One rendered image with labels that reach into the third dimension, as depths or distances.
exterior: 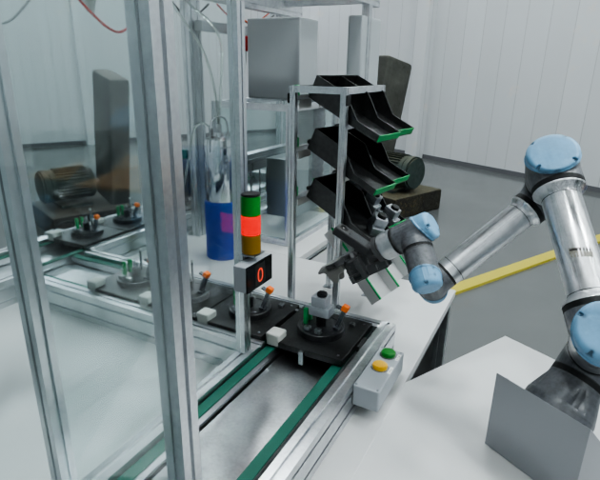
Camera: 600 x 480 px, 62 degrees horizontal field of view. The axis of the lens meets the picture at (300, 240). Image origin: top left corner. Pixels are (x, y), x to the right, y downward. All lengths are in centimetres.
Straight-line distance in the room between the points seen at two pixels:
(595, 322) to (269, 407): 75
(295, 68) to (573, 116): 680
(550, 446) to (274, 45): 206
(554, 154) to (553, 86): 781
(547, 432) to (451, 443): 23
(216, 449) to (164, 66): 89
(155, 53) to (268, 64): 215
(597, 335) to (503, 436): 35
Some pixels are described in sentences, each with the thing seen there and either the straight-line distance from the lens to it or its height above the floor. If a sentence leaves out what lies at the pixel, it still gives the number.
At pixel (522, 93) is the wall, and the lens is 935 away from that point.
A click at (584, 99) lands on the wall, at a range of 885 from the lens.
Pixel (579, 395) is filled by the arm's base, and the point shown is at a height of 107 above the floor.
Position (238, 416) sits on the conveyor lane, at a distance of 127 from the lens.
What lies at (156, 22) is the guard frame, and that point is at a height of 175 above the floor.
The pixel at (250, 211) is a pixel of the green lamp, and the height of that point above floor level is 137.
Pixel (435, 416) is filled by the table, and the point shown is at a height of 86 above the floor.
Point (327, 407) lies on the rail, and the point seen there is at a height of 95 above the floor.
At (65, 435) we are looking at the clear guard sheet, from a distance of 51.
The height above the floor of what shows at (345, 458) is 86.
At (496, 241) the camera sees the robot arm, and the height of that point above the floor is 130.
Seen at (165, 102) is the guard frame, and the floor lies 168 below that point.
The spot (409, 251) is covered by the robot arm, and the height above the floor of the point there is 129.
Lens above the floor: 171
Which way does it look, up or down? 19 degrees down
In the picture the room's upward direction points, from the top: 1 degrees clockwise
